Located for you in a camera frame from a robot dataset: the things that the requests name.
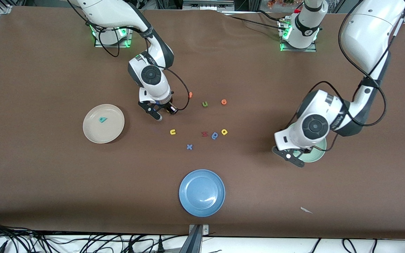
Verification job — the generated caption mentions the green round plate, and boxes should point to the green round plate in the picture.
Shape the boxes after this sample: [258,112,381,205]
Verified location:
[299,137,327,163]

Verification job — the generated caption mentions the beige round plate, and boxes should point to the beige round plate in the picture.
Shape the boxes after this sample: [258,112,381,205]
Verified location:
[83,104,125,144]

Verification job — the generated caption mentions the blue round plate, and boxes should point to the blue round plate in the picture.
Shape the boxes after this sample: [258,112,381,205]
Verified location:
[179,169,226,218]

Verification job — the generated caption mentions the brown table cover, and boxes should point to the brown table cover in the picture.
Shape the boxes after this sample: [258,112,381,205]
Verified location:
[0,6,405,240]

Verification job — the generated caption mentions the orange artificial flowers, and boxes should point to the orange artificial flowers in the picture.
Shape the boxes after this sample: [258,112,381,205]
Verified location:
[268,0,295,9]

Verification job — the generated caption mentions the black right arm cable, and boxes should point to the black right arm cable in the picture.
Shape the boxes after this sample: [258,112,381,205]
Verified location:
[89,21,191,111]

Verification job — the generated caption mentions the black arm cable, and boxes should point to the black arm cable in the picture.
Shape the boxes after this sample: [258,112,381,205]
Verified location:
[283,0,388,152]
[89,21,191,111]

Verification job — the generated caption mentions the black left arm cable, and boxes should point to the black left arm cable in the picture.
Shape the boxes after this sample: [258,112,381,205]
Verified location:
[283,0,388,152]

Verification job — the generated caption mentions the grey aluminium frame piece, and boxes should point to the grey aluminium frame piece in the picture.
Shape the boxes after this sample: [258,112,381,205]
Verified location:
[182,0,234,11]

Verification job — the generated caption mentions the black base cable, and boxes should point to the black base cable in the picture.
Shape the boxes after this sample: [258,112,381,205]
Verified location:
[224,10,284,31]

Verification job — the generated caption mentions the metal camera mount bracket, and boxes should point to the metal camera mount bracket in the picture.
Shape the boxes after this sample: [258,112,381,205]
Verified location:
[180,224,210,253]

